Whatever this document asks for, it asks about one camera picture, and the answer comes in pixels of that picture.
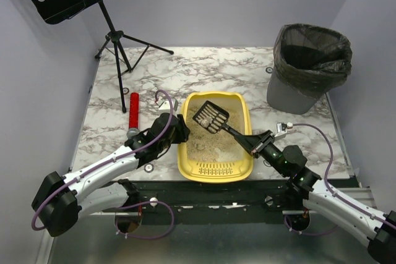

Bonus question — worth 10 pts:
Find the black slotted litter scoop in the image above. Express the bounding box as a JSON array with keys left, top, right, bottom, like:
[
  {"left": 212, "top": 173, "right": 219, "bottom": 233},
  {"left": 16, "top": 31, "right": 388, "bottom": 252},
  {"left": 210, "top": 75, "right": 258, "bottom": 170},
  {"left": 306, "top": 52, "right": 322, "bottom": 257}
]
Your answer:
[{"left": 192, "top": 100, "right": 243, "bottom": 137}]

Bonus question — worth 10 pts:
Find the yellow plastic litter box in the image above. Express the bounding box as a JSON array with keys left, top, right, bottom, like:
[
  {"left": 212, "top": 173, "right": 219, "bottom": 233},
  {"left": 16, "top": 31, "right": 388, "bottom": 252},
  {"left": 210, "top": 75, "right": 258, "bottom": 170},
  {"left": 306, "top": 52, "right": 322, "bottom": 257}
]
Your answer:
[{"left": 178, "top": 92, "right": 253, "bottom": 184}]

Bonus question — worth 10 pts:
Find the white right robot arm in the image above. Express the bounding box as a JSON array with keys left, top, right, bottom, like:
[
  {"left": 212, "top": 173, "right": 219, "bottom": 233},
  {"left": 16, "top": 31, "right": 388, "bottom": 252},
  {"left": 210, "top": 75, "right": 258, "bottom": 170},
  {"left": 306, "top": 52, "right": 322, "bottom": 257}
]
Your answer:
[{"left": 230, "top": 130, "right": 395, "bottom": 263}]

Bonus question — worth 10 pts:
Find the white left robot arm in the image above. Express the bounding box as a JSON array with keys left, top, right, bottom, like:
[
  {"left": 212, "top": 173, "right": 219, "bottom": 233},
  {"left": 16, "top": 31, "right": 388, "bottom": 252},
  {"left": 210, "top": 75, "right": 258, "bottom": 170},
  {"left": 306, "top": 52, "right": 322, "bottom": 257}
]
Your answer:
[{"left": 31, "top": 113, "right": 190, "bottom": 237}]

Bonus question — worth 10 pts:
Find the grey litter clump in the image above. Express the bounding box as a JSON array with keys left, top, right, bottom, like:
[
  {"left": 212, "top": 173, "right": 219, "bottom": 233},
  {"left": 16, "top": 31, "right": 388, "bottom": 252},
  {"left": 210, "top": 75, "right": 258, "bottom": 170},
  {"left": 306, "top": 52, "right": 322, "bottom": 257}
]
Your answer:
[{"left": 197, "top": 117, "right": 212, "bottom": 128}]

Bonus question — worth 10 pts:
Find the beige cat litter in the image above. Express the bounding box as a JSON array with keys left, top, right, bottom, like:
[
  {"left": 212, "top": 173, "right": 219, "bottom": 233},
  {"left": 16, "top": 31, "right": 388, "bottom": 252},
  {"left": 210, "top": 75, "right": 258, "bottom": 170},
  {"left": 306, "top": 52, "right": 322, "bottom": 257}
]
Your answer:
[{"left": 186, "top": 105, "right": 243, "bottom": 163}]

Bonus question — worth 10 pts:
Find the red cylinder tool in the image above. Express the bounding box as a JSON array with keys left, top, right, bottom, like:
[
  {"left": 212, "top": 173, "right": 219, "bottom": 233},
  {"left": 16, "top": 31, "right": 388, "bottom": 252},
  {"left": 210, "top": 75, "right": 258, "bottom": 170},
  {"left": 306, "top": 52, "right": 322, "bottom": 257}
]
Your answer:
[{"left": 126, "top": 92, "right": 139, "bottom": 138}]

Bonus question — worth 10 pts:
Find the round marker front left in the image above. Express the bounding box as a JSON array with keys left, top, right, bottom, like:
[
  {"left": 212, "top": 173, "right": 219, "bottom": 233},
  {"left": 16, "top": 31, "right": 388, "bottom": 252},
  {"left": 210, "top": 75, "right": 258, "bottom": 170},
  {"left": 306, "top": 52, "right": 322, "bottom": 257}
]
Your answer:
[{"left": 144, "top": 164, "right": 153, "bottom": 172}]

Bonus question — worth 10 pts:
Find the grey ribbed trash can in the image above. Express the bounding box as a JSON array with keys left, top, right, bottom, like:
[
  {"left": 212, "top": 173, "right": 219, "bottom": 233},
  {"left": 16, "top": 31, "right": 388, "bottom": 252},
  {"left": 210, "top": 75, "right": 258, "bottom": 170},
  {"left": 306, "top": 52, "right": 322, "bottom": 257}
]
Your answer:
[{"left": 267, "top": 67, "right": 325, "bottom": 115}]

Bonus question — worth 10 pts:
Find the black trash bag liner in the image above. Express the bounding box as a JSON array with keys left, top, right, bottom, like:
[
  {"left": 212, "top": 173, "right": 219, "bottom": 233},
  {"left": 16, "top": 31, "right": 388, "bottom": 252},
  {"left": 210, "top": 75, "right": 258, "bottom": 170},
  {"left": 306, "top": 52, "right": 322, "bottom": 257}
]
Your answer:
[{"left": 273, "top": 23, "right": 353, "bottom": 99}]

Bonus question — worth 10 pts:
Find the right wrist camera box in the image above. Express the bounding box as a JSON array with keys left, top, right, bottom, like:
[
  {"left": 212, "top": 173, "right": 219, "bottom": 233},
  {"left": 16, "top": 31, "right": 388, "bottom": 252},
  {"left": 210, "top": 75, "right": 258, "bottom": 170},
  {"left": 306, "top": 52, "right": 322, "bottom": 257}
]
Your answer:
[{"left": 274, "top": 122, "right": 293, "bottom": 139}]

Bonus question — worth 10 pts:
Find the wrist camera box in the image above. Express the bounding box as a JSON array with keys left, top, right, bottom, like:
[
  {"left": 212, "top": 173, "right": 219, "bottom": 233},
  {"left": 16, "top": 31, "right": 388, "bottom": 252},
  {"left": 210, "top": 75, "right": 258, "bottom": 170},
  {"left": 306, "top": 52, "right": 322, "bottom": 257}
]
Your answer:
[
  {"left": 158, "top": 98, "right": 179, "bottom": 115},
  {"left": 274, "top": 122, "right": 293, "bottom": 139}
]

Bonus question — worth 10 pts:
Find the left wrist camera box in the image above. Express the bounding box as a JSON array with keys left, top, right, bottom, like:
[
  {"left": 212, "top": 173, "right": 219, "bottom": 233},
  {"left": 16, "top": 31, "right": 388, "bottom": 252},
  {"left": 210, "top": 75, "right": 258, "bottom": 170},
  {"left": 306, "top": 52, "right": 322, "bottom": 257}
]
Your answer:
[{"left": 158, "top": 98, "right": 179, "bottom": 115}]

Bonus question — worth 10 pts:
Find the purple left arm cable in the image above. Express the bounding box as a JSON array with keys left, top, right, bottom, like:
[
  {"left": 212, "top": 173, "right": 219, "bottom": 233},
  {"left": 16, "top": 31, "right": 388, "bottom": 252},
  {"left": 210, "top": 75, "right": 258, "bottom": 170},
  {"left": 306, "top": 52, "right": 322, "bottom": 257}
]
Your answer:
[{"left": 30, "top": 90, "right": 173, "bottom": 231}]

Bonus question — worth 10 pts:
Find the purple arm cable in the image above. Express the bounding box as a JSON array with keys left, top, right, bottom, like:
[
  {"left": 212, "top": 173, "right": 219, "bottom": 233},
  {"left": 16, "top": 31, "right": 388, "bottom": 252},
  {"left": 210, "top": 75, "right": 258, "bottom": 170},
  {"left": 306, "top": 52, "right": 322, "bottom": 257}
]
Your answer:
[
  {"left": 30, "top": 90, "right": 173, "bottom": 231},
  {"left": 290, "top": 123, "right": 396, "bottom": 224}
]

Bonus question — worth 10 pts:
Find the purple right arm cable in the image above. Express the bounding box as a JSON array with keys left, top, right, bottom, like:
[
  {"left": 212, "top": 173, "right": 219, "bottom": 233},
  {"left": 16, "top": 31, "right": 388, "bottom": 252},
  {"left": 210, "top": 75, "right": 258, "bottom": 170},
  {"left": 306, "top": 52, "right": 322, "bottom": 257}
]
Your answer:
[{"left": 290, "top": 123, "right": 396, "bottom": 224}]

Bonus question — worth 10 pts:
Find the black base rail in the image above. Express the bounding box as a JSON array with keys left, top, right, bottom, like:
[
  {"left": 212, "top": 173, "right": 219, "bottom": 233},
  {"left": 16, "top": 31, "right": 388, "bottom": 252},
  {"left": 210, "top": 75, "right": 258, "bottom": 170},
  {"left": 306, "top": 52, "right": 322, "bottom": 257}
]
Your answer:
[{"left": 111, "top": 180, "right": 310, "bottom": 230}]

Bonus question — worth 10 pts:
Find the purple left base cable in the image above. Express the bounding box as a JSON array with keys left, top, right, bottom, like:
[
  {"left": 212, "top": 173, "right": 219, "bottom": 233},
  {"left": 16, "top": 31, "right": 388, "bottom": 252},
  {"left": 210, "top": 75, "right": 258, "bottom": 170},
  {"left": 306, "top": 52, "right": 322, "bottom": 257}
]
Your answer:
[{"left": 116, "top": 200, "right": 176, "bottom": 240}]

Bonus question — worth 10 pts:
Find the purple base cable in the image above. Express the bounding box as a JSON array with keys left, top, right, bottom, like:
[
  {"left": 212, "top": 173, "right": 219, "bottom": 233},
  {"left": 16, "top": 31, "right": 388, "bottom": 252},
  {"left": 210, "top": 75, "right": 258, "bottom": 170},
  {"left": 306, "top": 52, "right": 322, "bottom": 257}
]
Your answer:
[
  {"left": 283, "top": 211, "right": 341, "bottom": 236},
  {"left": 116, "top": 200, "right": 176, "bottom": 240}
]

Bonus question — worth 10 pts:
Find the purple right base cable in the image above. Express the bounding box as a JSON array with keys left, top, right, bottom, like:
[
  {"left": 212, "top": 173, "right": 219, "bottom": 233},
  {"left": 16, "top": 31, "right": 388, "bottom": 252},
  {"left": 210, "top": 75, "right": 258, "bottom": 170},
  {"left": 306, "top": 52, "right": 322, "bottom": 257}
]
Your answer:
[{"left": 283, "top": 211, "right": 341, "bottom": 236}]

